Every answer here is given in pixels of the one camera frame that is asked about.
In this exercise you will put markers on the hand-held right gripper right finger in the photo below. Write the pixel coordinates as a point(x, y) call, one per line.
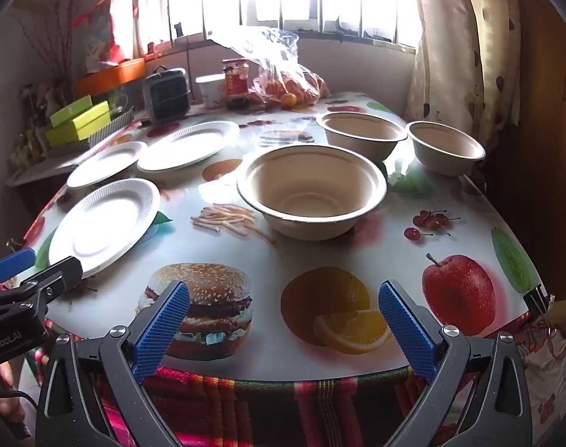
point(406, 330)

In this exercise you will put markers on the red plaid cloth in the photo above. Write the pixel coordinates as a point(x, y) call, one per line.
point(273, 414)

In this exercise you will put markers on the plastic bag of oranges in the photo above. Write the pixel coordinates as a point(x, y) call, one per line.
point(287, 79)

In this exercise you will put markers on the spotted cream curtain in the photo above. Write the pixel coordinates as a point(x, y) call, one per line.
point(455, 46)

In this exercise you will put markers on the white paper cup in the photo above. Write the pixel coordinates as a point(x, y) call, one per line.
point(210, 91)

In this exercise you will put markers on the red label glass jar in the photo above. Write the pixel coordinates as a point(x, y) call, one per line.
point(236, 84)

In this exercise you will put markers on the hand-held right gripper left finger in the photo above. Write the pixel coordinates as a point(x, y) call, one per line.
point(164, 330)

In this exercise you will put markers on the dried branches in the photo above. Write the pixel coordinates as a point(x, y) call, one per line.
point(61, 42)

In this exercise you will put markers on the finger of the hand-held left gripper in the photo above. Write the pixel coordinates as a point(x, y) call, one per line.
point(54, 277)
point(12, 261)

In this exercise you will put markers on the grey cardboard sheet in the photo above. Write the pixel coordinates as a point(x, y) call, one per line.
point(45, 167)

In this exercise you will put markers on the dark wooden wardrobe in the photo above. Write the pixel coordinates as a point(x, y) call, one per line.
point(543, 149)

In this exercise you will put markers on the yellow-green box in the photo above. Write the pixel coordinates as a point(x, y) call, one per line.
point(78, 128)

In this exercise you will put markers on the white foam plate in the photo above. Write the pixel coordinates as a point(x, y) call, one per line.
point(101, 228)
point(185, 145)
point(106, 164)

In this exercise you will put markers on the small grey heater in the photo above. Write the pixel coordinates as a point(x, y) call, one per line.
point(167, 98)

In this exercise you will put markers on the black binder clip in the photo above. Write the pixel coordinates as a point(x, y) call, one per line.
point(538, 300)
point(15, 244)

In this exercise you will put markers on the colourful gift bag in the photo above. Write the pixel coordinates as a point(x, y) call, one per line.
point(101, 32)

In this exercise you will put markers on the grey corrugated rack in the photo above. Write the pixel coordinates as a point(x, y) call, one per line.
point(110, 125)

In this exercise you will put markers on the orange plastic tray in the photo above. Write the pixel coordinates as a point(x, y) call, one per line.
point(110, 77)

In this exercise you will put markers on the beige paper bowl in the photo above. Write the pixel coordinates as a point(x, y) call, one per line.
point(362, 130)
point(310, 186)
point(443, 146)

